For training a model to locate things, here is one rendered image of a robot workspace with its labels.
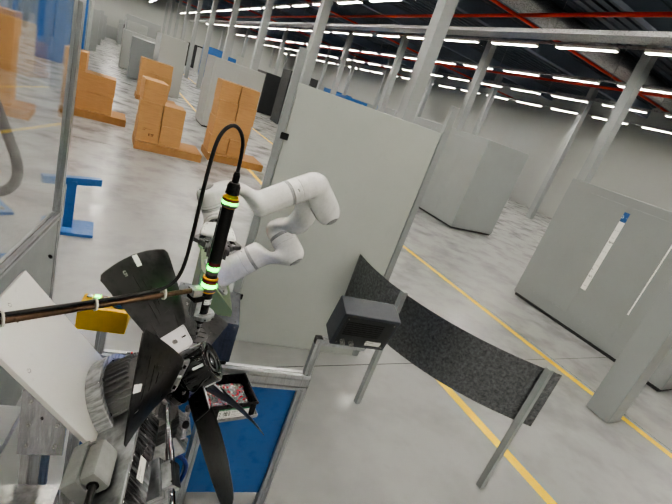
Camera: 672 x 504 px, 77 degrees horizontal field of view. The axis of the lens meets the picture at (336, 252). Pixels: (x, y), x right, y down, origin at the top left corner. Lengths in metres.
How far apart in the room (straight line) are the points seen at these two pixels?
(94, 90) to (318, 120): 7.83
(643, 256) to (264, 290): 5.10
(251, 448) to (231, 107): 7.85
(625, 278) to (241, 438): 5.73
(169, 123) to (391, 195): 6.16
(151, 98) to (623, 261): 7.96
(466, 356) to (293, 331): 1.44
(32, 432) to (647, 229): 6.61
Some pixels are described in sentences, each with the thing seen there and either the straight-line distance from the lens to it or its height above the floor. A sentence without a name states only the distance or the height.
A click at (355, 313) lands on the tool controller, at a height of 1.23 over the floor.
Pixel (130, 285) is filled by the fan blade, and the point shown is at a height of 1.39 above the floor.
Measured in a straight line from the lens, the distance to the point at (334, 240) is 3.23.
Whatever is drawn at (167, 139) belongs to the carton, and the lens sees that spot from 8.83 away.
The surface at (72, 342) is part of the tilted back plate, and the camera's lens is 1.31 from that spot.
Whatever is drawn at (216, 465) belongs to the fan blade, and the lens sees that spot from 1.24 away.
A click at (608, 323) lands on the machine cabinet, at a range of 6.94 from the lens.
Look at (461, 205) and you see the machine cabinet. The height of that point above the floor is 0.62.
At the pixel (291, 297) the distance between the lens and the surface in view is 3.38.
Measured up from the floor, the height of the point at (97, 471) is 1.16.
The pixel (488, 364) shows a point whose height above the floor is 0.82.
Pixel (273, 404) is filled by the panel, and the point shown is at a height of 0.68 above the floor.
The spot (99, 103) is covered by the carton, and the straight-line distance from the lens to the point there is 10.42.
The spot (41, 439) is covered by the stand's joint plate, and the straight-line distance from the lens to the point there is 1.35.
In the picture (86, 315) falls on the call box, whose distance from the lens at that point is 1.71.
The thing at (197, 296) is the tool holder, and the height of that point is 1.38.
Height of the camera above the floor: 1.99
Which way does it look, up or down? 19 degrees down
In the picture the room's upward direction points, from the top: 20 degrees clockwise
